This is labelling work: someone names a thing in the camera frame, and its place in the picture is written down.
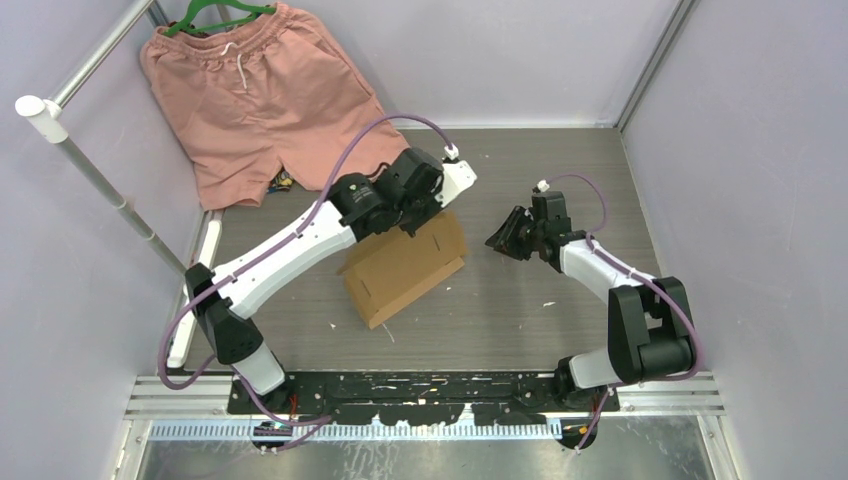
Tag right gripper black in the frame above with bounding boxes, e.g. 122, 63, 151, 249
486, 206, 546, 261

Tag brown cardboard box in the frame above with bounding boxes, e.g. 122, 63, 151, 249
337, 211, 468, 330

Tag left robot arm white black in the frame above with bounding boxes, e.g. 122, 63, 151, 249
186, 148, 477, 413

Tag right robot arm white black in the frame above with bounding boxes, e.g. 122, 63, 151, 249
485, 191, 698, 411

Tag small colourful object under shorts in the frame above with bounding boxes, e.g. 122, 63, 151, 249
267, 169, 295, 194

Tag pink shorts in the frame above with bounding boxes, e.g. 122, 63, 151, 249
140, 3, 407, 211

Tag green clothes hanger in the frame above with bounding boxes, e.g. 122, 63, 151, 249
162, 0, 276, 37

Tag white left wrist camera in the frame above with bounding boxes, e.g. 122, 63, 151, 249
436, 144, 477, 209

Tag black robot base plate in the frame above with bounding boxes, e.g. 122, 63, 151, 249
226, 371, 619, 449

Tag slotted aluminium rail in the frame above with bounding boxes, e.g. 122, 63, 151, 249
148, 419, 562, 442

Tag metal clothes rail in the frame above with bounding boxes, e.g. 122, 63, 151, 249
15, 0, 187, 276

